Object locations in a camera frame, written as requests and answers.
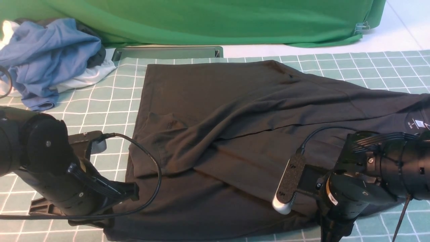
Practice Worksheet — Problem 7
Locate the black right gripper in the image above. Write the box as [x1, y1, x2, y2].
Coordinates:
[317, 173, 397, 242]

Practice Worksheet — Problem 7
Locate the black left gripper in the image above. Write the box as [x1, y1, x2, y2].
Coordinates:
[28, 161, 139, 229]

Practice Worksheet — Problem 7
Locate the dark gray long-sleeve shirt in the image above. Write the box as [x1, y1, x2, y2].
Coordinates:
[104, 60, 429, 242]

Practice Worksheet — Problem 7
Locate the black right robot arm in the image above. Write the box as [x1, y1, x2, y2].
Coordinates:
[318, 130, 429, 242]

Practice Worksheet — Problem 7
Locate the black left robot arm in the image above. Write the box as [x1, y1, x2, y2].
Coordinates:
[0, 106, 139, 228]

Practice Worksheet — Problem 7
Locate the blue crumpled shirt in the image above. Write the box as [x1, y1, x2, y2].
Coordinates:
[1, 18, 102, 111]

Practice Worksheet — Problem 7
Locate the green checkered tablecloth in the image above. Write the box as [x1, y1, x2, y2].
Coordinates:
[0, 50, 429, 242]

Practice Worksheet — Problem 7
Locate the silver binder clip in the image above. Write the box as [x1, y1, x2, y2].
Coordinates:
[354, 21, 371, 35]

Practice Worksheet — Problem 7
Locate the green backdrop cloth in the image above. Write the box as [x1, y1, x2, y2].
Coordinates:
[0, 0, 386, 48]

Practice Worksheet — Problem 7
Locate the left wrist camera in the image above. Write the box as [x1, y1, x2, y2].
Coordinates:
[69, 131, 106, 158]

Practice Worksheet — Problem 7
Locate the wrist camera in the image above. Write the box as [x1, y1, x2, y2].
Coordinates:
[272, 153, 306, 215]
[69, 131, 106, 158]

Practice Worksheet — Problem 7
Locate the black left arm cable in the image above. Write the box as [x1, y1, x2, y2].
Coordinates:
[0, 66, 162, 221]

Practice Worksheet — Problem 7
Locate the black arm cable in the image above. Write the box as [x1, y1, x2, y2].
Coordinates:
[297, 126, 430, 242]
[0, 66, 162, 221]

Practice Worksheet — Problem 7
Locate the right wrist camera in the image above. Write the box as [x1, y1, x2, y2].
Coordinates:
[272, 153, 306, 215]

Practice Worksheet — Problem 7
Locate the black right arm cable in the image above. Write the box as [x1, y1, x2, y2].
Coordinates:
[297, 126, 430, 242]

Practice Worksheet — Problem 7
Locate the gray metal rail bracket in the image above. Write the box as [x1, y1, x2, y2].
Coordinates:
[112, 46, 224, 62]

